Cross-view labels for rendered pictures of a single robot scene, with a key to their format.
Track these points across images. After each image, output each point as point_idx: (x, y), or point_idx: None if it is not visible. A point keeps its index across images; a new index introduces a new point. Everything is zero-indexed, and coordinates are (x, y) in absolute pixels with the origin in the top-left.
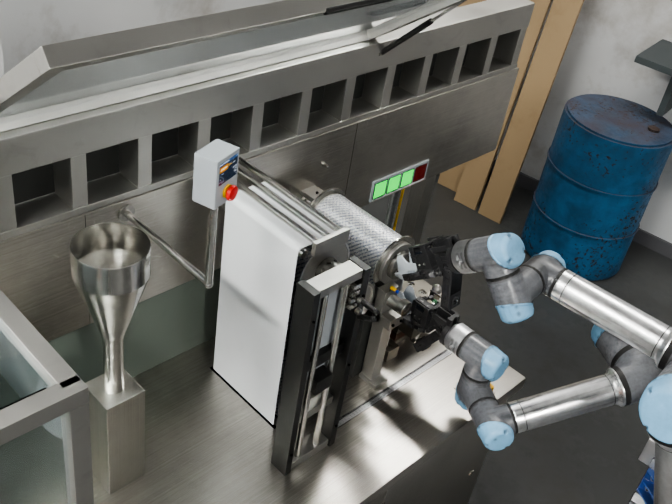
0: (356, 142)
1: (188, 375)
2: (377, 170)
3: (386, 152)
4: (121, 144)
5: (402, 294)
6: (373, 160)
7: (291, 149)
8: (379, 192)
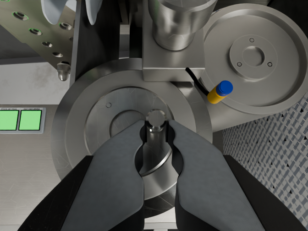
0: None
1: None
2: (36, 146)
3: (24, 167)
4: None
5: (90, 13)
6: (46, 162)
7: (175, 216)
8: (30, 116)
